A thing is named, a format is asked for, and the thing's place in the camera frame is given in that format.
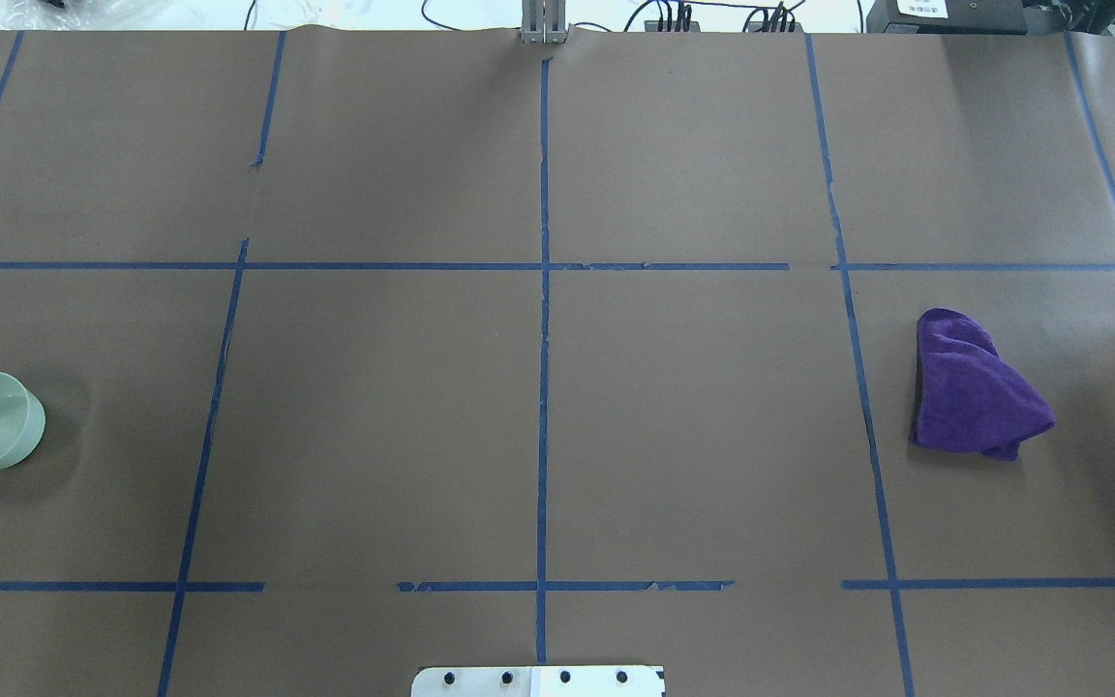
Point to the black power box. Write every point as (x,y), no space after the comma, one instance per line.
(1004,18)

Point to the purple cloth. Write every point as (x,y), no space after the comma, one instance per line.
(969,400)

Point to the aluminium frame post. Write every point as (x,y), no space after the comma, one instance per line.
(544,22)

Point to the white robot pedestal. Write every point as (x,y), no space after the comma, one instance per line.
(541,680)

